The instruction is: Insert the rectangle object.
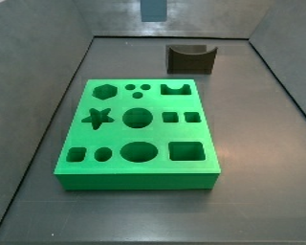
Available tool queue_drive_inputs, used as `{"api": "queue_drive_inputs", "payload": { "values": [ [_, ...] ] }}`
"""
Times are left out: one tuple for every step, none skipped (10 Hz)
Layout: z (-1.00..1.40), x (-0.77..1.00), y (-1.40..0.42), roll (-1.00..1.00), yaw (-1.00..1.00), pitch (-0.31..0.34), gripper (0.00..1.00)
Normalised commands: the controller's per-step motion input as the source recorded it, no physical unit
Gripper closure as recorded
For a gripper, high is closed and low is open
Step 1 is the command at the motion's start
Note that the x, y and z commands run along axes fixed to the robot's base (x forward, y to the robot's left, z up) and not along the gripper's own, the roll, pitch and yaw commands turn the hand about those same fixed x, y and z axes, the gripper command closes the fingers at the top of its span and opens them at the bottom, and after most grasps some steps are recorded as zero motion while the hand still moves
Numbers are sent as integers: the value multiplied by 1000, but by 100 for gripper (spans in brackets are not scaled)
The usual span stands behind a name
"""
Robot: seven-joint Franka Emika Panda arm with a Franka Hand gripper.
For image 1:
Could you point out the green shape sorter board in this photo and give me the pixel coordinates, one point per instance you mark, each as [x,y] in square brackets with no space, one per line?
[138,137]

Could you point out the grey-blue rectangular block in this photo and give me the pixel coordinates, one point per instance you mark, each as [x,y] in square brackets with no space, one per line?
[153,10]

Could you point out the dark curved holder block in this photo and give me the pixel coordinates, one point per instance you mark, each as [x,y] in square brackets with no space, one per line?
[190,59]

